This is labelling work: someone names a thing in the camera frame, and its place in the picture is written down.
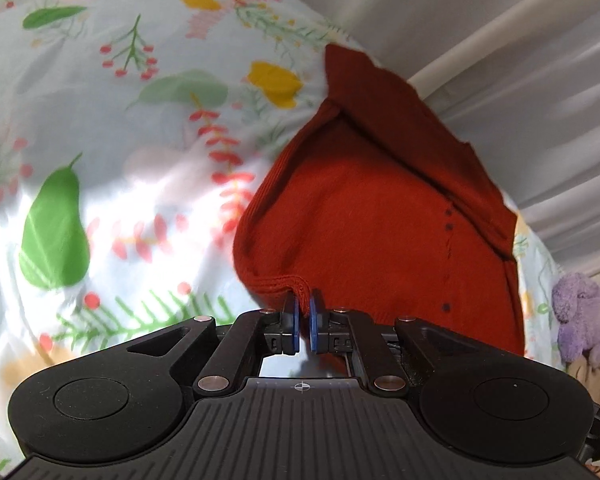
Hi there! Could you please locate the red knitted cardigan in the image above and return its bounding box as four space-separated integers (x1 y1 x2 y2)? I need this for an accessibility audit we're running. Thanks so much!
233 44 524 356

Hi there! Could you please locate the purple plush toy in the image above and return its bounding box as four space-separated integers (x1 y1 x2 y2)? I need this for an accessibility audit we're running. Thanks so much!
552 272 600 370

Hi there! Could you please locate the floral white bed sheet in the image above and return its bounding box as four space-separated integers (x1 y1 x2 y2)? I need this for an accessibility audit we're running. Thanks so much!
0 0 566 476

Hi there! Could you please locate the white curtain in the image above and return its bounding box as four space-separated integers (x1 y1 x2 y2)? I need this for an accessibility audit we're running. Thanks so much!
302 0 600 280

